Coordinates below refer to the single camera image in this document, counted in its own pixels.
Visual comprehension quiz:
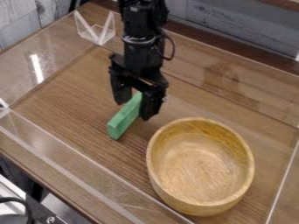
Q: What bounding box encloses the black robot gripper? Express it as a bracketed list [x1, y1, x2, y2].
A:
[110, 34, 170, 121]

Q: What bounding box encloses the green rectangular block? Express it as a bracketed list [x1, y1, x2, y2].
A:
[107, 92, 142, 140]

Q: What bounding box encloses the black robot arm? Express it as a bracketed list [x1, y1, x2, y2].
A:
[108, 0, 174, 121]

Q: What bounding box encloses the brown wooden bowl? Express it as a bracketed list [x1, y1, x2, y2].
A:
[146, 117, 255, 216]

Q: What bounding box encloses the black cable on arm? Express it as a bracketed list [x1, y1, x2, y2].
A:
[154, 27, 176, 62]

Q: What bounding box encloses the clear acrylic corner bracket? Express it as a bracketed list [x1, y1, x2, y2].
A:
[74, 10, 116, 46]

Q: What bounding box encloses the black metal table frame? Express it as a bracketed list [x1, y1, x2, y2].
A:
[0, 156, 71, 224]

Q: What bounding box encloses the black floor cable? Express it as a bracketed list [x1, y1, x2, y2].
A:
[0, 197, 40, 224]

